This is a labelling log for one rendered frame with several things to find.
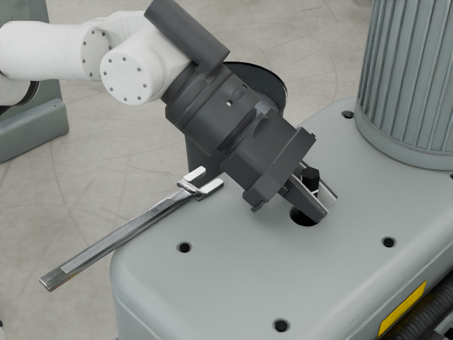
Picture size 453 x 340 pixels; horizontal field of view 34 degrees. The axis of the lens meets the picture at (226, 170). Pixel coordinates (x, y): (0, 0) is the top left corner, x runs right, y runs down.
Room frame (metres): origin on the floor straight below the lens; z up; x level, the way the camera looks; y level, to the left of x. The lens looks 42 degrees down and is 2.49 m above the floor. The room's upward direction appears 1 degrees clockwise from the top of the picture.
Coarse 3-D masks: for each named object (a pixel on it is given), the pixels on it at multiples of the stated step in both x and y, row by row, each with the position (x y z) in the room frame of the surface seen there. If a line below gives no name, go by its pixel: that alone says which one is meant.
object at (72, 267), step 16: (192, 176) 0.65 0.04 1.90; (176, 192) 0.62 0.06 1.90; (192, 192) 0.62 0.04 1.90; (208, 192) 0.62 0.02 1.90; (160, 208) 0.59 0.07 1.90; (176, 208) 0.60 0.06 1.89; (128, 224) 0.57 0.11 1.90; (144, 224) 0.57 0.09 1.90; (112, 240) 0.54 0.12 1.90; (128, 240) 0.55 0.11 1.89; (80, 256) 0.52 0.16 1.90; (96, 256) 0.52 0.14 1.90; (64, 272) 0.50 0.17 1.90; (80, 272) 0.50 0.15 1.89; (48, 288) 0.48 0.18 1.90
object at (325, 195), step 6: (300, 162) 0.62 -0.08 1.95; (300, 168) 0.61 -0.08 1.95; (294, 174) 0.62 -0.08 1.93; (300, 174) 0.61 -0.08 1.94; (300, 180) 0.61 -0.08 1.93; (324, 186) 0.60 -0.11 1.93; (318, 192) 0.60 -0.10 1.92; (324, 192) 0.60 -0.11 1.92; (330, 192) 0.60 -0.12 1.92; (318, 198) 0.60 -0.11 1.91; (324, 198) 0.60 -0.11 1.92; (330, 198) 0.59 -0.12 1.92; (336, 198) 0.59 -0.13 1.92; (324, 204) 0.60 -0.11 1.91; (330, 204) 0.59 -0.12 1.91
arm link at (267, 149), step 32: (224, 96) 0.63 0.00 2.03; (256, 96) 0.65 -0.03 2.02; (192, 128) 0.62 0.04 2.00; (224, 128) 0.61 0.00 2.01; (256, 128) 0.62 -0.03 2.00; (288, 128) 0.64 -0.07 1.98; (224, 160) 0.61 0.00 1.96; (256, 160) 0.59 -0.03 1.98; (288, 160) 0.60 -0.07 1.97; (256, 192) 0.56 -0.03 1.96
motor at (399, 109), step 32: (384, 0) 0.75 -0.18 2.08; (416, 0) 0.70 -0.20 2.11; (448, 0) 0.68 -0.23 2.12; (384, 32) 0.74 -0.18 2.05; (416, 32) 0.70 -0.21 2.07; (448, 32) 0.68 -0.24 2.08; (384, 64) 0.73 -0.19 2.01; (416, 64) 0.70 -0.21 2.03; (448, 64) 0.68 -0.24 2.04; (384, 96) 0.72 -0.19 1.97; (416, 96) 0.69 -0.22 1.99; (448, 96) 0.68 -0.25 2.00; (384, 128) 0.71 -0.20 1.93; (416, 128) 0.69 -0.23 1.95; (448, 128) 0.67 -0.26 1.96; (416, 160) 0.68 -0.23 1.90; (448, 160) 0.67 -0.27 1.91
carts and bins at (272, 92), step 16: (224, 64) 2.80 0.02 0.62; (240, 64) 2.80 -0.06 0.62; (256, 80) 2.77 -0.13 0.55; (272, 80) 2.72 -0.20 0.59; (272, 96) 2.70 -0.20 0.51; (256, 112) 2.60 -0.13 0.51; (192, 144) 2.45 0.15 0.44; (192, 160) 2.46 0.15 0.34; (208, 160) 2.39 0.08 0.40; (208, 176) 2.39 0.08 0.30
